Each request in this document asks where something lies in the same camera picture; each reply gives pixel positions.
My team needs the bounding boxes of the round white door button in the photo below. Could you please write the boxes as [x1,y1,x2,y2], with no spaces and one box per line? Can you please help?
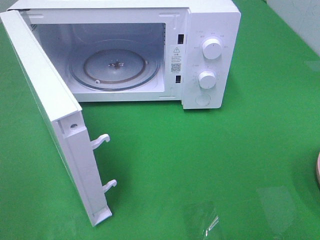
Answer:
[195,94,211,106]

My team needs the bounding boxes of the white microwave knob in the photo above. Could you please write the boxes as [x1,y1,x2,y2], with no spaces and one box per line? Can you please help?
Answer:
[198,71,217,90]
[202,36,223,60]

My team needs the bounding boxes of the pink round plate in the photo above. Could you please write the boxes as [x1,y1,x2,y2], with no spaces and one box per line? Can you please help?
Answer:
[315,153,320,185]

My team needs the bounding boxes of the white warning label sticker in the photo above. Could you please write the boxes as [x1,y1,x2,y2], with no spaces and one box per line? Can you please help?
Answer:
[169,44,184,74]

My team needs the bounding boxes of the glass microwave turntable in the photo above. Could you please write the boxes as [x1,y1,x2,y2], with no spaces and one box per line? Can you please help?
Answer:
[69,39,164,92]

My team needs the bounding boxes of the white microwave oven body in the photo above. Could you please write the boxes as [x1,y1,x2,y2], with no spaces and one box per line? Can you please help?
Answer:
[5,0,241,109]

